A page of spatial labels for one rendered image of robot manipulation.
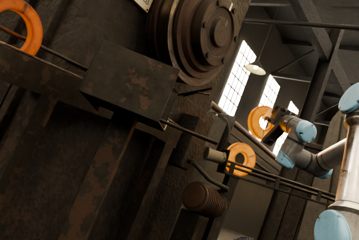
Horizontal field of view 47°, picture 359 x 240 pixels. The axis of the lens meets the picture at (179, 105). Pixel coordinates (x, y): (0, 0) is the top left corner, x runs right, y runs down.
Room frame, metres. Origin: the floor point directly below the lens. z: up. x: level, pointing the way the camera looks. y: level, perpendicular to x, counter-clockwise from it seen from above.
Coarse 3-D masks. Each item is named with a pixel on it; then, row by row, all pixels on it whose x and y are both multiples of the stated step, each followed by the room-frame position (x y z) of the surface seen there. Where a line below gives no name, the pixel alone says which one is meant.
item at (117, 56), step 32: (96, 64) 0.96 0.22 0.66; (128, 64) 0.95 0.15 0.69; (160, 64) 0.95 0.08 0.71; (96, 96) 0.95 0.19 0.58; (128, 96) 0.95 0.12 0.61; (160, 96) 0.95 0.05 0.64; (128, 128) 1.07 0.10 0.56; (160, 128) 1.20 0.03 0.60; (96, 160) 1.08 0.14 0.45; (96, 192) 1.07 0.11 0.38; (64, 224) 1.08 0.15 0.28
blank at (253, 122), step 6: (258, 108) 1.78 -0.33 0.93; (264, 108) 1.78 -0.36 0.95; (252, 114) 1.77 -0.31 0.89; (258, 114) 1.78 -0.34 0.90; (264, 114) 1.79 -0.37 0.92; (252, 120) 1.77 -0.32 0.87; (258, 120) 1.78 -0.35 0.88; (252, 126) 1.77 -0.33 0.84; (258, 126) 1.78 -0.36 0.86; (270, 126) 1.80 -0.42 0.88; (252, 132) 1.79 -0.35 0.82; (258, 132) 1.78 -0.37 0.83; (264, 132) 1.79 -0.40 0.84; (258, 138) 1.81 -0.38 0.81
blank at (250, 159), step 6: (234, 144) 1.87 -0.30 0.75; (240, 144) 1.87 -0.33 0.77; (246, 144) 1.88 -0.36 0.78; (234, 150) 1.87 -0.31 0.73; (240, 150) 1.87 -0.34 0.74; (246, 150) 1.88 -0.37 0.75; (252, 150) 1.89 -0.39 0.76; (234, 156) 1.87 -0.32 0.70; (246, 156) 1.89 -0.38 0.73; (252, 156) 1.89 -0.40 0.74; (228, 162) 1.86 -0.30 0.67; (246, 162) 1.89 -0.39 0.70; (252, 162) 1.90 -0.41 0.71; (228, 168) 1.87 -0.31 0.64; (246, 168) 1.89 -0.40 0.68; (234, 174) 1.88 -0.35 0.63; (240, 174) 1.89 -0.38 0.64; (246, 174) 1.90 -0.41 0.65
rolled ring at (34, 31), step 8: (0, 0) 1.02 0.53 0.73; (8, 0) 1.04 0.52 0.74; (16, 0) 1.05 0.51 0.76; (0, 8) 1.03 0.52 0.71; (8, 8) 1.05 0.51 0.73; (16, 8) 1.06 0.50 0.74; (24, 8) 1.07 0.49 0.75; (32, 8) 1.09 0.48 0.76; (24, 16) 1.09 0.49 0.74; (32, 16) 1.10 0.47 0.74; (32, 24) 1.11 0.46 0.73; (40, 24) 1.12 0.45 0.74; (32, 32) 1.12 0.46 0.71; (40, 32) 1.13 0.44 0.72; (32, 40) 1.12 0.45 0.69; (40, 40) 1.14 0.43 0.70; (24, 48) 1.13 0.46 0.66; (32, 48) 1.13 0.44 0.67
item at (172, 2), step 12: (168, 0) 1.48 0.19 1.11; (180, 0) 1.47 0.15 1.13; (168, 12) 1.46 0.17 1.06; (168, 24) 1.47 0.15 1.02; (168, 36) 1.49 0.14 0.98; (168, 48) 1.51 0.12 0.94; (168, 60) 1.57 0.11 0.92; (180, 72) 1.60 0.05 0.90; (216, 72) 1.79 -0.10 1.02; (192, 84) 1.69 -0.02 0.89
